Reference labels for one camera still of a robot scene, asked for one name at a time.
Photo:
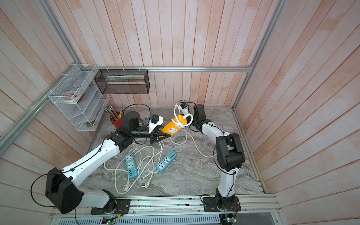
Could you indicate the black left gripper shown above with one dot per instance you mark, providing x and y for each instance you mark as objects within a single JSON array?
[{"x": 153, "y": 136}]

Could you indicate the tape roll on shelf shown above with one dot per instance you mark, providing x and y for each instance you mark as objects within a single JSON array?
[{"x": 71, "y": 96}]

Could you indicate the blue power strip left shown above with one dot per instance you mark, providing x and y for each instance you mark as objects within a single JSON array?
[{"x": 131, "y": 166}]

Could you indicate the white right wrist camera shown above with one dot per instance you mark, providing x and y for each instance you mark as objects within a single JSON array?
[{"x": 184, "y": 108}]

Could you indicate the black mesh wall basket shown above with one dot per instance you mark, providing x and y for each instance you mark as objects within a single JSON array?
[{"x": 123, "y": 81}]

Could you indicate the red metal pencil bucket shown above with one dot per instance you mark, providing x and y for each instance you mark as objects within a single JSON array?
[{"x": 116, "y": 122}]

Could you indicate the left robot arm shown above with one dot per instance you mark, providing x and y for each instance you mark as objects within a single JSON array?
[{"x": 62, "y": 186}]

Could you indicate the orange power strip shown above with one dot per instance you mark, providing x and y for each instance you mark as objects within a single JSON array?
[{"x": 175, "y": 125}]

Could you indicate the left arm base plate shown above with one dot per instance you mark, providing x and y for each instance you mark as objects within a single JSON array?
[{"x": 114, "y": 206}]

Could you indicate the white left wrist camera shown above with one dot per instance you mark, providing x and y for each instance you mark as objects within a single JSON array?
[{"x": 155, "y": 120}]

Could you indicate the bundle of pencils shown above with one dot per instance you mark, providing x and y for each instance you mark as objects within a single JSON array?
[{"x": 114, "y": 114}]

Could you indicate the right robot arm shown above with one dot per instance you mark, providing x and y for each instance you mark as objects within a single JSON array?
[{"x": 228, "y": 153}]

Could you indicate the white wire mesh shelf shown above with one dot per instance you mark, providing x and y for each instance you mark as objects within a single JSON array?
[{"x": 85, "y": 114}]

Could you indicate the blue power strip right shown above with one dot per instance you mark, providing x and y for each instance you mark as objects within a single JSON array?
[{"x": 166, "y": 161}]

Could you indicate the blue power strip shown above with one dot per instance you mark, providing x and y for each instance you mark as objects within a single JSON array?
[
  {"x": 166, "y": 161},
  {"x": 131, "y": 166}
]

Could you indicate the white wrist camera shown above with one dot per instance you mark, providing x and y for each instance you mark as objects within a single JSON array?
[
  {"x": 155, "y": 120},
  {"x": 184, "y": 108}
]

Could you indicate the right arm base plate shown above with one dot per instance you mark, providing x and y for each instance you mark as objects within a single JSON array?
[{"x": 218, "y": 204}]

